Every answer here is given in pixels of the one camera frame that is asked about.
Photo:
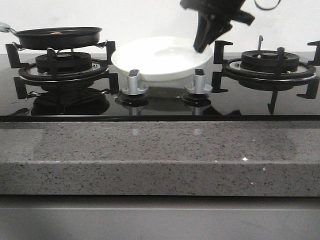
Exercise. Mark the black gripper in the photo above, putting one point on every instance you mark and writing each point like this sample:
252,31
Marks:
208,30

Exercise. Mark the silver stove knob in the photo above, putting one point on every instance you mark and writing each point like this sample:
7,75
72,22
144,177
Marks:
133,84
199,86

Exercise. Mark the black glass cooktop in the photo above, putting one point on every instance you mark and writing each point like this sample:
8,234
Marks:
102,100

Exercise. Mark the right silver stove knob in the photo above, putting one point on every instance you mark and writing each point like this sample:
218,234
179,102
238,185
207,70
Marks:
199,86

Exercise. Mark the black gas burner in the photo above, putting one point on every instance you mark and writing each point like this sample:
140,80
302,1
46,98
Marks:
267,60
65,62

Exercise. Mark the black pan support grate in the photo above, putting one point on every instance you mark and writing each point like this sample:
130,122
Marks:
59,83
276,81

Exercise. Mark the right black pan support grate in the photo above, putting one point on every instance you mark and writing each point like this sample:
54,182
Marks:
276,81

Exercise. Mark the black frying pan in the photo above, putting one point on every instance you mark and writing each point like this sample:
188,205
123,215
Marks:
42,39

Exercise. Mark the right black gas burner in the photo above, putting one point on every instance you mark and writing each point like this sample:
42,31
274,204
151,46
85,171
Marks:
267,60

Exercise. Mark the grey cabinet drawer front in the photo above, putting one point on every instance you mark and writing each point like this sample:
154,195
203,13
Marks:
158,218

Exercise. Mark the left black pan support grate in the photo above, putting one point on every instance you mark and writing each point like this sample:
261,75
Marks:
59,83

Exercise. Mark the left silver stove knob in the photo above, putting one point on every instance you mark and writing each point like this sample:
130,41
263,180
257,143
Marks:
133,84

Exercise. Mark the left black gas burner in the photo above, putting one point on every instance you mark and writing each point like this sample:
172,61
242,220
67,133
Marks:
65,62

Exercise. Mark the fried egg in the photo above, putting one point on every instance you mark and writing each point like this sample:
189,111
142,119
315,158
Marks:
56,33

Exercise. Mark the white round plate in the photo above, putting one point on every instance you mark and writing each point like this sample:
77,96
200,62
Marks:
161,58

